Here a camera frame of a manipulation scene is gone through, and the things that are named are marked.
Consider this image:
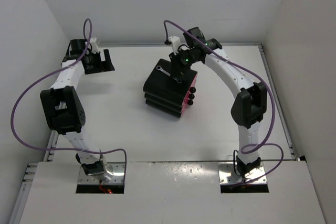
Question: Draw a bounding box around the purple cable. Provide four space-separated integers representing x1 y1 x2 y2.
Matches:
10 18 128 172
163 19 284 187

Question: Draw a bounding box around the black drawer cabinet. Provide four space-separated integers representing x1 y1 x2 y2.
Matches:
143 59 187 118

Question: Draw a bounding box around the white front cover panel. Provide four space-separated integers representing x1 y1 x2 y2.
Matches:
20 161 324 223

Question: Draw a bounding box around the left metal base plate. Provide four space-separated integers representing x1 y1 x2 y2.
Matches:
77 163 125 186

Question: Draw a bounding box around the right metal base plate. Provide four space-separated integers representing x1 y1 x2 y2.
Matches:
218 161 267 185

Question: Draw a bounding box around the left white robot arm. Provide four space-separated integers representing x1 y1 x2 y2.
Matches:
40 37 114 183

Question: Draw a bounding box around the metal base plate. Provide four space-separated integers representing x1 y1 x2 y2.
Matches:
218 161 267 185
77 163 125 186

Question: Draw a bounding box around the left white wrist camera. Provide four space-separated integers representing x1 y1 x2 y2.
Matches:
89 37 100 54

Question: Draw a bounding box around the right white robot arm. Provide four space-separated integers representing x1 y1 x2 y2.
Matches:
165 27 271 177

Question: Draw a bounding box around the silver wrench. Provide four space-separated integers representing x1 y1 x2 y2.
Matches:
156 66 182 83

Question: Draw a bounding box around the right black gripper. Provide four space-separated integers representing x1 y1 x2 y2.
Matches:
169 48 199 78

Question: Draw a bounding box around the pink drawer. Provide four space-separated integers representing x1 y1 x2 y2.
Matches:
183 91 195 103
180 98 194 117
184 70 198 96

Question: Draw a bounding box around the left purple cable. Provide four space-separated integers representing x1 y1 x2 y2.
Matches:
10 18 128 172

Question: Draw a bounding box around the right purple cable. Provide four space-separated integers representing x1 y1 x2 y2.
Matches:
163 19 284 187

